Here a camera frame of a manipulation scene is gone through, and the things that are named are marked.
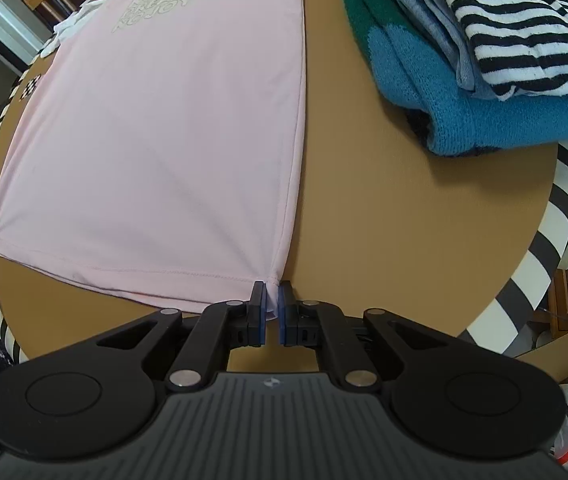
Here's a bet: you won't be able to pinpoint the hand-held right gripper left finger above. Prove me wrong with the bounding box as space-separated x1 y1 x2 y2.
95 280 269 393

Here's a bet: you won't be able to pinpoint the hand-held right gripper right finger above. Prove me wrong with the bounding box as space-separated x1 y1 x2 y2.
278 280 454 393

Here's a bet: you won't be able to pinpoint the pink t-shirt with white sleeves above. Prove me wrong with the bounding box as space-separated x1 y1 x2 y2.
0 0 309 322

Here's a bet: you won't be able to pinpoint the checkered marker sticker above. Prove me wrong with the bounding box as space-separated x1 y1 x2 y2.
20 74 43 100

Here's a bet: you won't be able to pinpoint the green and blue knit sweater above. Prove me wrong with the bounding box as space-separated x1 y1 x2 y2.
340 0 568 157

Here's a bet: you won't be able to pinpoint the cardboard box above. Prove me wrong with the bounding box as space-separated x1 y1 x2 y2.
511 327 568 480

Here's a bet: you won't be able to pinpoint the blue jeans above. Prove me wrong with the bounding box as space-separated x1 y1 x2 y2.
376 0 514 101

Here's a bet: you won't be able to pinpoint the black white striped top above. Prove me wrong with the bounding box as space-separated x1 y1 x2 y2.
404 0 568 102

